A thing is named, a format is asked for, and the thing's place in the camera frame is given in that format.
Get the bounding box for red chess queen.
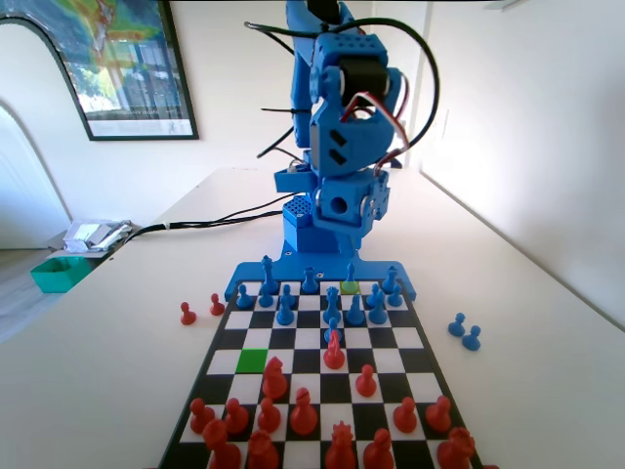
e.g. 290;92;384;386
323;421;357;469

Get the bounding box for black cable bundle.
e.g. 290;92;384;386
124;192;294;243

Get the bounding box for white red servo wires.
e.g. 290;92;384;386
341;90;411;148

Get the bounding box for black white chessboard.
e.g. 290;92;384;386
156;278;485;469

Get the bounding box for blue chess queen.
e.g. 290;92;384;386
322;286;342;323

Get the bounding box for red chess rook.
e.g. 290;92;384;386
436;426;477;469
247;429;281;469

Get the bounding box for pile of papers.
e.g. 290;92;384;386
62;219;136;254

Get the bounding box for red chess knight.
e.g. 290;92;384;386
322;330;348;370
262;356;289;401

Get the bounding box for black framed poster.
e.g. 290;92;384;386
0;0;200;143

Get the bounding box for white arched panel black edge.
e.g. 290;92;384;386
0;14;74;251

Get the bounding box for red chess bishop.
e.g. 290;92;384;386
361;428;396;469
289;387;319;437

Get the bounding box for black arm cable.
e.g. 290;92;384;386
243;19;440;162

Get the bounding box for green plastic bin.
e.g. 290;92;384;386
29;257;90;294

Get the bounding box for group of blue chess pieces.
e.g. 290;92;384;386
223;260;419;302

